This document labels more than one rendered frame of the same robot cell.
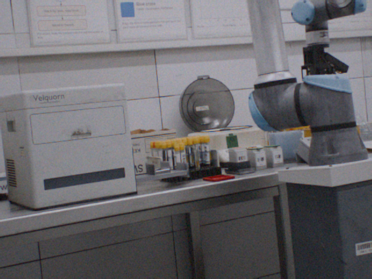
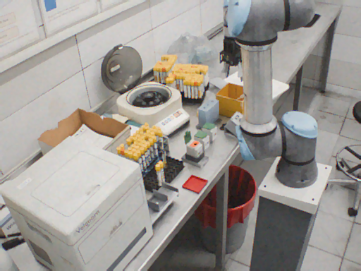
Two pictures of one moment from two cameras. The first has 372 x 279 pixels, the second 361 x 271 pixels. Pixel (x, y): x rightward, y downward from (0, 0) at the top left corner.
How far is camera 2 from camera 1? 133 cm
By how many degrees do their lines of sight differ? 41
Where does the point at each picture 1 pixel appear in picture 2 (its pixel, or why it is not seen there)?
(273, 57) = (267, 111)
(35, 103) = (79, 235)
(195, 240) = not seen: hidden behind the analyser
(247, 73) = (138, 25)
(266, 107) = (258, 150)
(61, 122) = (101, 232)
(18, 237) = not seen: outside the picture
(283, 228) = (224, 186)
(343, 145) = (311, 173)
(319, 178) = (304, 207)
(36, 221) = not seen: outside the picture
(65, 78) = (10, 87)
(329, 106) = (308, 149)
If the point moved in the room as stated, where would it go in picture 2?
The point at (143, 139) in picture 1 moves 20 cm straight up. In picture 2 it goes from (110, 147) to (99, 98)
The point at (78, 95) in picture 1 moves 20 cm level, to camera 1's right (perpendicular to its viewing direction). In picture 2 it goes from (108, 200) to (181, 171)
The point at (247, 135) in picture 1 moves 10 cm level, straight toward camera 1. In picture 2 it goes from (173, 104) to (183, 115)
